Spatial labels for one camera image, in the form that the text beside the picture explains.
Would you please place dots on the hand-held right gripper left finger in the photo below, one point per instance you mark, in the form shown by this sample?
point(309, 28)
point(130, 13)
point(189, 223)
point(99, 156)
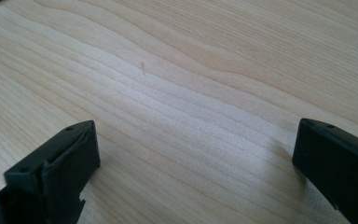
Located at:
point(59, 168)

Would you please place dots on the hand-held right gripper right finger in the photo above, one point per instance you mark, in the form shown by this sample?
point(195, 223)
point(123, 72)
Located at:
point(338, 165)

